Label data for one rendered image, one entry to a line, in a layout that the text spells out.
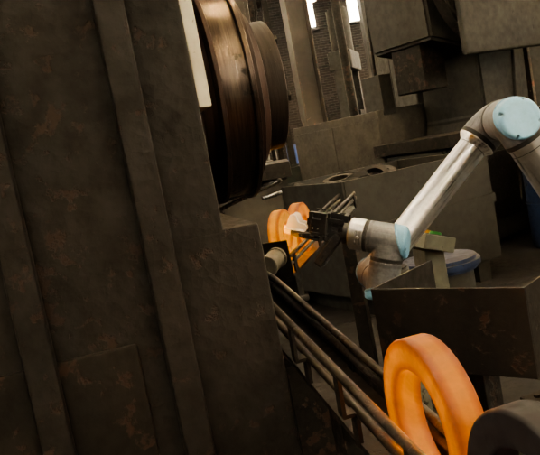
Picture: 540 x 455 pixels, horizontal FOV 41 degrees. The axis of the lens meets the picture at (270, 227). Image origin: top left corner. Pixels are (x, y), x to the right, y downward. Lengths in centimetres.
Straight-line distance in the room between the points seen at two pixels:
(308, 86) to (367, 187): 687
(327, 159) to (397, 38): 126
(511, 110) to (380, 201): 187
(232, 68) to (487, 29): 380
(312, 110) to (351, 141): 485
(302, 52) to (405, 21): 548
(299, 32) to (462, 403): 1007
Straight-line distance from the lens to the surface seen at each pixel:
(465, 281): 287
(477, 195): 428
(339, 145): 587
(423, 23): 514
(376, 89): 557
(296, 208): 220
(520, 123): 206
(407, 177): 395
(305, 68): 1061
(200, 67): 113
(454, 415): 70
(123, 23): 109
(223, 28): 142
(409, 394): 83
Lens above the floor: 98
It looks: 6 degrees down
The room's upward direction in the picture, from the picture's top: 11 degrees counter-clockwise
